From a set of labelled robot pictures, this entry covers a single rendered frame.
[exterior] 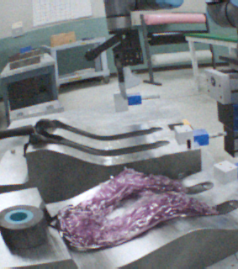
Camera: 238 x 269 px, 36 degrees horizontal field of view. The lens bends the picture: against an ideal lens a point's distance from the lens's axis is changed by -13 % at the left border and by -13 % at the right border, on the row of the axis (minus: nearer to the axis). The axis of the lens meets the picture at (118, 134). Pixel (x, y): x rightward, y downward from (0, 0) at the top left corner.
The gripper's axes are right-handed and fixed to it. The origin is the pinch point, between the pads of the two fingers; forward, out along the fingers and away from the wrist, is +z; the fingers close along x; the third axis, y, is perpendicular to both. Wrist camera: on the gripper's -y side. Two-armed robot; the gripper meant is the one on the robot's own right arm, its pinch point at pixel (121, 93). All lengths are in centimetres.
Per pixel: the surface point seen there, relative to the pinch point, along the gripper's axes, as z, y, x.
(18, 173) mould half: 9.0, -27.6, -29.7
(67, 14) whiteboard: -52, -63, 604
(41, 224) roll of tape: 1, -15, -70
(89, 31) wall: -6, -25, 613
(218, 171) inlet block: 7.5, 15.6, -46.6
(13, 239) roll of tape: 2, -19, -73
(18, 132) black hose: 9.7, -36.1, 11.1
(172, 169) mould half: 9.8, 7.6, -36.0
